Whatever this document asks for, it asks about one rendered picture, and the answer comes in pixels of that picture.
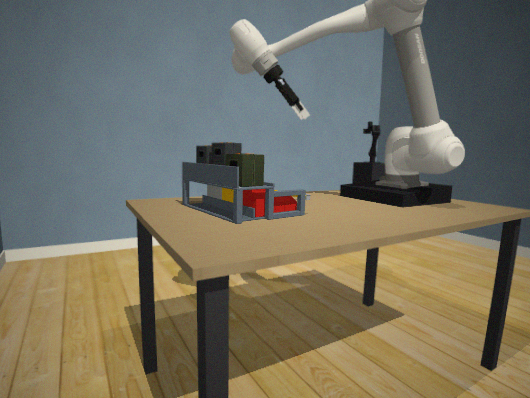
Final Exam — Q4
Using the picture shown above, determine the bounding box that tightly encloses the yellow open bin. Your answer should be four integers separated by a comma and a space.
222, 188, 233, 202

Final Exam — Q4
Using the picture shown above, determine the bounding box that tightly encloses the red open bin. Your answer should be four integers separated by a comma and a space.
243, 189, 297, 217

